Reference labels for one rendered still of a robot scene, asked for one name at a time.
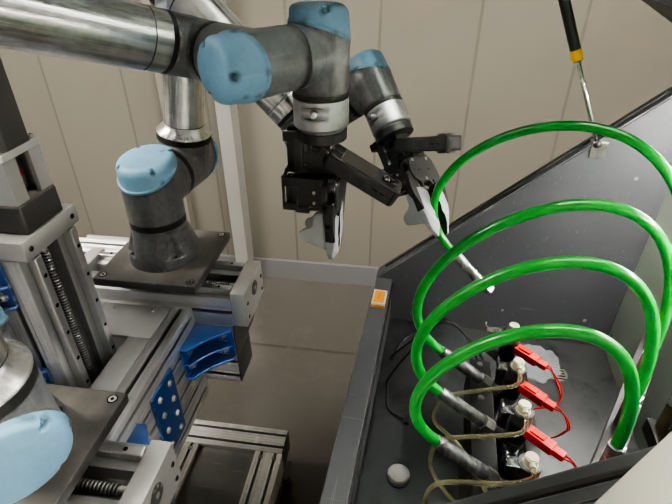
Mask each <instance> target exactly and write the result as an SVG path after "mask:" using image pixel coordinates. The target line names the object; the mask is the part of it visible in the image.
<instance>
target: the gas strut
mask: <svg viewBox="0 0 672 504"><path fill-rule="evenodd" d="M558 3H559V7H560V11H561V16H562V20H563V24H564V29H565V33H566V37H567V42H568V46H569V50H570V56H571V61H572V62H573V63H576V66H577V70H578V75H579V79H580V83H581V88H582V92H583V97H584V101H585V105H586V110H587V114H588V118H589V122H594V117H593V113H592V109H591V104H590V100H589V95H588V91H587V86H586V82H585V77H584V73H583V68H582V64H581V61H582V60H583V58H584V56H583V51H582V47H581V44H580V40H579V35H578V31H577V26H576V22H575V17H574V13H573V8H572V4H571V0H558ZM594 123H595V122H594ZM592 136H593V138H592V139H591V140H590V144H591V146H590V147H591V148H590V151H589V155H588V158H598V159H604V157H605V154H606V151H607V148H608V145H609V142H602V141H601V140H599V139H598V135H597V134H594V133H592Z"/></svg>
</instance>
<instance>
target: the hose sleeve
mask: <svg viewBox="0 0 672 504"><path fill-rule="evenodd" d="M454 261H455V262H456V263H457V265H459V266H460V267H461V269H462V270H463V271H464V272H465V273H466V274H467V275H468V276H469V277H470V278H471V280H473V281H476V280H478V279H480V278H482V277H483V276H482V275H481V274H480V272H478V271H477V270H476V268H475V267H474V266H473V265H472V264H471V263H470V262H469V261H468V260H467V259H466V257H464V256H463V255H462V254H460V255H459V256H458V257H457V258H455V259H454Z"/></svg>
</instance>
